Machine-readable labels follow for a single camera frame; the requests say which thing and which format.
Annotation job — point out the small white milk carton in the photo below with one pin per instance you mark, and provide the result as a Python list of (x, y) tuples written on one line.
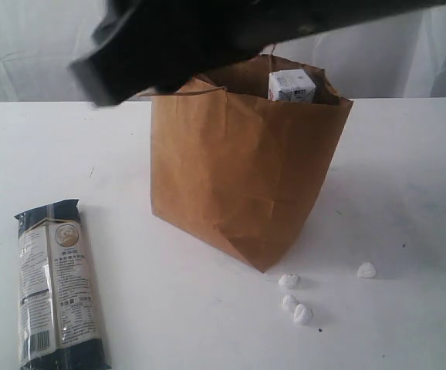
[(292, 85)]

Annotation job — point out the brown paper bag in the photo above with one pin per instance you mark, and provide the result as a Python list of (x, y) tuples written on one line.
[(236, 170)]

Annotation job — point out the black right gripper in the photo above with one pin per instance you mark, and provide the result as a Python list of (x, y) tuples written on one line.
[(162, 44)]

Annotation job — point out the dark blue pasta packet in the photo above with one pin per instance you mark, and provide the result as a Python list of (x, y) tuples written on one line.
[(57, 319)]

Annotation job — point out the small white garlic clove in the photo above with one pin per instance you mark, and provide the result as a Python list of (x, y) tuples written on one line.
[(289, 303)]

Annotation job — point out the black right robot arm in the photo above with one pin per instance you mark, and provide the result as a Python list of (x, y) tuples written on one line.
[(340, 14)]

